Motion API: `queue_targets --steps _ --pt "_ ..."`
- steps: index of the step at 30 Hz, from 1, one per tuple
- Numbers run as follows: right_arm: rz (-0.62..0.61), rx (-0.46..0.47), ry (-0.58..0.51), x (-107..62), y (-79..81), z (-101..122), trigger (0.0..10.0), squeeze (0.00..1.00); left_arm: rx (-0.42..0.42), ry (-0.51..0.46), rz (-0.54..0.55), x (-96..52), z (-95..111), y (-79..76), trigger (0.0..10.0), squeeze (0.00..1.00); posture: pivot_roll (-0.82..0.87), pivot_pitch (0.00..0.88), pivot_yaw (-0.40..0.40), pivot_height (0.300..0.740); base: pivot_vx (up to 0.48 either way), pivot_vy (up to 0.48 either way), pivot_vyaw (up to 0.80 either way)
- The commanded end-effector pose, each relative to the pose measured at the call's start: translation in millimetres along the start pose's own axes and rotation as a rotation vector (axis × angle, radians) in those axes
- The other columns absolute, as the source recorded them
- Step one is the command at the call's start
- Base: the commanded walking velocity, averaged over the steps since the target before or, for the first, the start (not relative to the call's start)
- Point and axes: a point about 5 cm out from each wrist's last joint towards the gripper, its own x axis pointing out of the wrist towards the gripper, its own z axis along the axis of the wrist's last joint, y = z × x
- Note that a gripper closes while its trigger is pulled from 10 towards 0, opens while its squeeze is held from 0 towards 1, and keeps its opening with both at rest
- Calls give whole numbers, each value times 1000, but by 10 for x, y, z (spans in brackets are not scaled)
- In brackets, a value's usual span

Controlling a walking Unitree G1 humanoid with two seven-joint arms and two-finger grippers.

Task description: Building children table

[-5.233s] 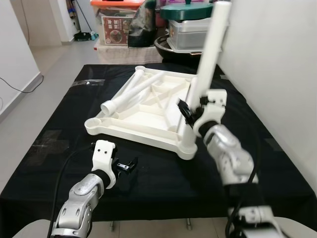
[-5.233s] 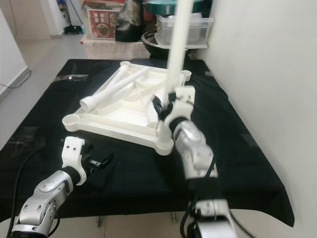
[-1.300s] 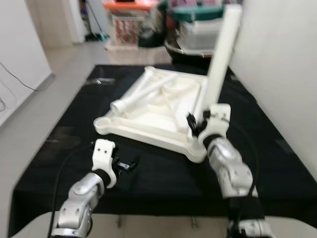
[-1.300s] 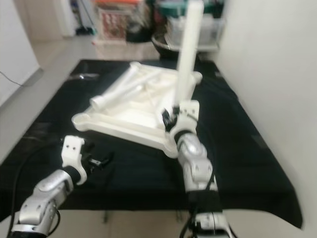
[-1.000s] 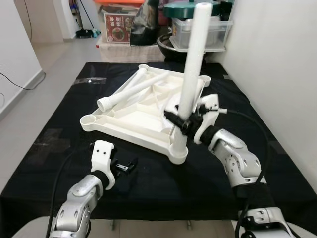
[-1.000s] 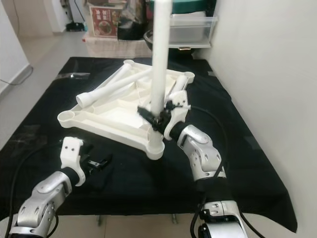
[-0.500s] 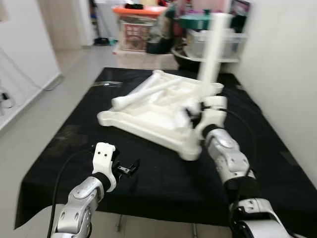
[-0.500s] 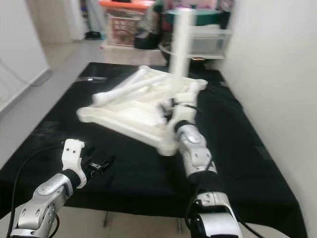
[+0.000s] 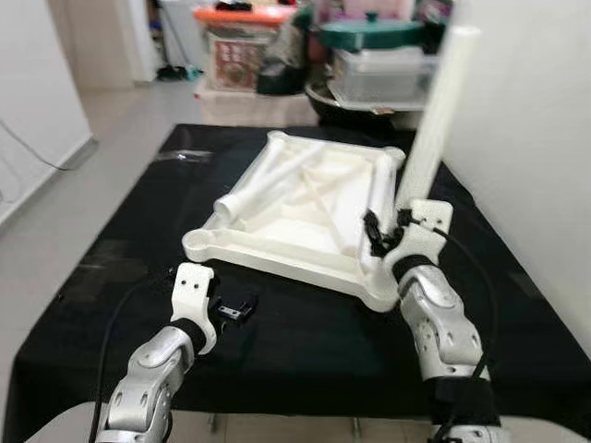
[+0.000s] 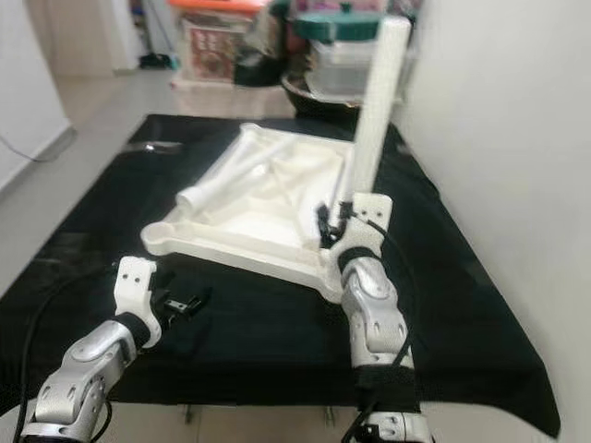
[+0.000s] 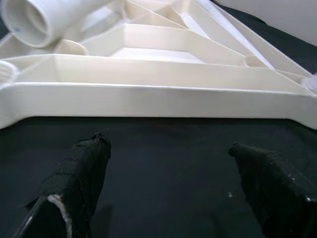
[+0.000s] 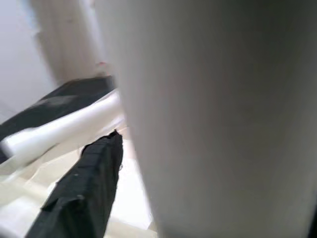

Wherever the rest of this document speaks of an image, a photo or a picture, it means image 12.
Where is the white plastic children table top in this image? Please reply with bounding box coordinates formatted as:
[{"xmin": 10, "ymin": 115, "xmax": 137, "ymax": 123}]
[{"xmin": 0, "ymin": 123, "xmax": 164, "ymax": 238}]

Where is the clear tape strip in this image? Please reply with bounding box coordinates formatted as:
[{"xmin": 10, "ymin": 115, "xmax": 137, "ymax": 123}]
[{"xmin": 37, "ymin": 95, "xmax": 76, "ymax": 108}]

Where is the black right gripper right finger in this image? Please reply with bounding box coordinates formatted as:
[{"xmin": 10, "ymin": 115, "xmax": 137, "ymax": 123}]
[{"xmin": 307, "ymin": 210, "xmax": 317, "ymax": 238}]

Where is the white plastic table leg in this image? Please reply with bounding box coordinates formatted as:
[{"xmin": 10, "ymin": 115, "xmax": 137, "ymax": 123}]
[
  {"xmin": 0, "ymin": 90, "xmax": 124, "ymax": 163},
  {"xmin": 95, "ymin": 0, "xmax": 317, "ymax": 238}
]

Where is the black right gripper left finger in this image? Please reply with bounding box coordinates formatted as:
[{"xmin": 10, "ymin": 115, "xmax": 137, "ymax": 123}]
[{"xmin": 24, "ymin": 129, "xmax": 124, "ymax": 238}]

